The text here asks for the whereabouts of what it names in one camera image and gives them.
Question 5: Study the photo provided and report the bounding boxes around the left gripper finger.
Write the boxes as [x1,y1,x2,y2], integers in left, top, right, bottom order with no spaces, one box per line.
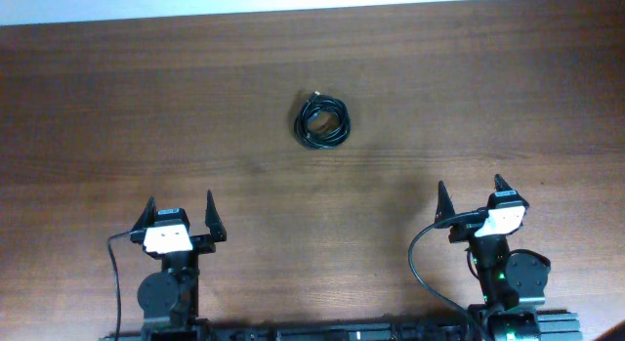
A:
[132,196,156,232]
[204,191,227,242]

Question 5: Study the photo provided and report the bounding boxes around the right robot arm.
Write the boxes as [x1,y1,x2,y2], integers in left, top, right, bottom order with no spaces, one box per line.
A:
[435,174,551,340]

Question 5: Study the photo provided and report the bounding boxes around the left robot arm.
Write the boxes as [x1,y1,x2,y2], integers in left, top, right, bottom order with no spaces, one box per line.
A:
[130,192,227,340]

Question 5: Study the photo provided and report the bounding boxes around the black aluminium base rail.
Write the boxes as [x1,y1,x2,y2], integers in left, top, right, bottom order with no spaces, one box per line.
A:
[117,312,584,341]

